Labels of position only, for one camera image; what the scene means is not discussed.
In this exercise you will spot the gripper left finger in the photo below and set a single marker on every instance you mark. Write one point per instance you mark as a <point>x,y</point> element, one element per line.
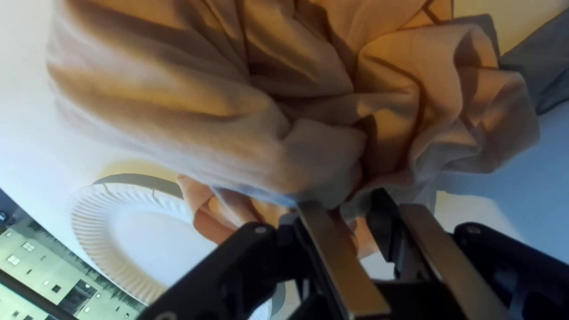
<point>249,271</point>

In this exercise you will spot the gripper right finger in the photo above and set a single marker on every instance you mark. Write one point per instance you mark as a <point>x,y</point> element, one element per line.
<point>449,262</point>

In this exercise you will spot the beige orange cloth garment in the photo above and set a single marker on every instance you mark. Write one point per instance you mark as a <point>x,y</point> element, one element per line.
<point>284,102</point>

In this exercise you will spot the white paper plate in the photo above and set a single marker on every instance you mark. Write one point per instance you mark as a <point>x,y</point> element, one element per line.
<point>133,240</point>

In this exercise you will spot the grey cloth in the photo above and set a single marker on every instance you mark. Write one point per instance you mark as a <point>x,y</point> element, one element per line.
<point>540,62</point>

